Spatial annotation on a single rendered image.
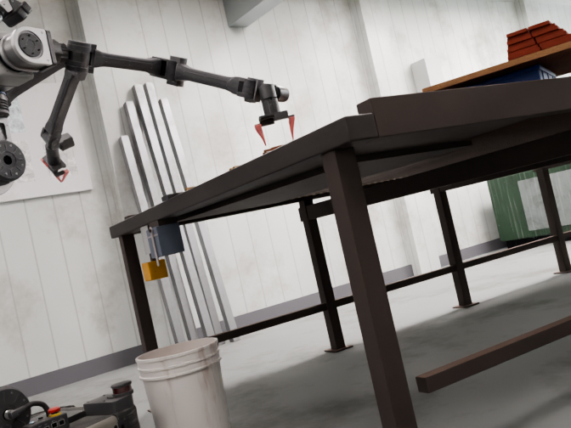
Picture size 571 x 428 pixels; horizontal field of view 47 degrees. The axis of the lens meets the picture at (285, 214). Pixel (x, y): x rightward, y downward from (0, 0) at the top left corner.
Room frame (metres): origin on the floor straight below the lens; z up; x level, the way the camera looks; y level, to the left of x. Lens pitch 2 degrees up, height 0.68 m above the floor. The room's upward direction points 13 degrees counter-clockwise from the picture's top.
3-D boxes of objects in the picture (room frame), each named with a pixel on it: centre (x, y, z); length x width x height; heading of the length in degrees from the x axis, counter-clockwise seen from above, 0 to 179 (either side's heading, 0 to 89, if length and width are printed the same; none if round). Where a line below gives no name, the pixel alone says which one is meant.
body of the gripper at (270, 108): (2.28, -0.03, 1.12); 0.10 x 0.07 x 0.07; 94
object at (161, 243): (2.71, 0.51, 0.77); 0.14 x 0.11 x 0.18; 30
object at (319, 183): (2.63, -0.11, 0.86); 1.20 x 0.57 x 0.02; 37
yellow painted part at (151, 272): (2.86, 0.60, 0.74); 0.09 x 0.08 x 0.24; 30
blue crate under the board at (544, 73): (2.20, -0.79, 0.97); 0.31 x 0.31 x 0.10; 59
